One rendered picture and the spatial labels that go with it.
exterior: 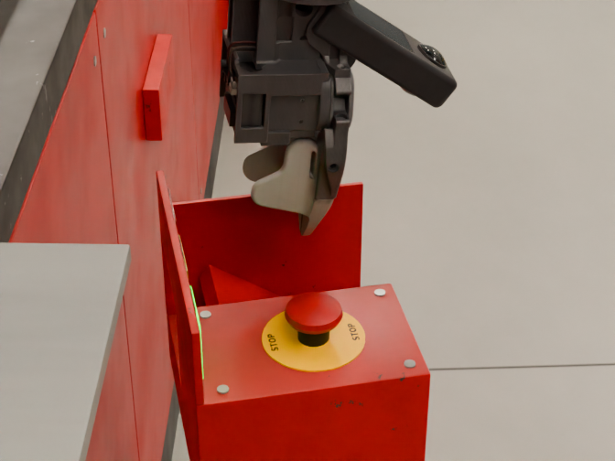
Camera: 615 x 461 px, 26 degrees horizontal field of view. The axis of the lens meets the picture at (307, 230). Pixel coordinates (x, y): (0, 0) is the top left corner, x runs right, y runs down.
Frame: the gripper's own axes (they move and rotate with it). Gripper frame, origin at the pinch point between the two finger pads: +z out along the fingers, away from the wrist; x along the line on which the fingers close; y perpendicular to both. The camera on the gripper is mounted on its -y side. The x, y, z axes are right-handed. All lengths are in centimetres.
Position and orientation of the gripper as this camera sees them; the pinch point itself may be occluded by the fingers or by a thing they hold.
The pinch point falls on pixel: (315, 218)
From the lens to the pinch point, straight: 99.4
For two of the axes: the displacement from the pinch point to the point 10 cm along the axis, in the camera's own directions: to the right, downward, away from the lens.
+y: -9.8, 0.4, -2.2
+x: 2.0, 5.5, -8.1
